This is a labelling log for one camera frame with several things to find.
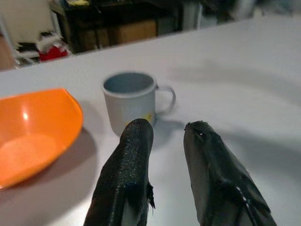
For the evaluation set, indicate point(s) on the red and white cloth pile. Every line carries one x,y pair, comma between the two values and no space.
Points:
44,48

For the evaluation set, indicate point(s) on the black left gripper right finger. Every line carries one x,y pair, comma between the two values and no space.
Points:
211,169

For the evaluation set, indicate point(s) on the grey enamel mug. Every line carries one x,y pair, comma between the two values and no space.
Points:
131,101

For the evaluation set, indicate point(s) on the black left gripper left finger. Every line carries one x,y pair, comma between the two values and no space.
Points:
128,169

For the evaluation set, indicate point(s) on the brown cardboard box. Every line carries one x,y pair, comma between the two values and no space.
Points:
132,31

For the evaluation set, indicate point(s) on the orange plastic bowl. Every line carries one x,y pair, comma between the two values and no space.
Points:
35,134

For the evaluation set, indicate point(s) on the dark shelf unit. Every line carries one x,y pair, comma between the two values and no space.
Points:
117,23

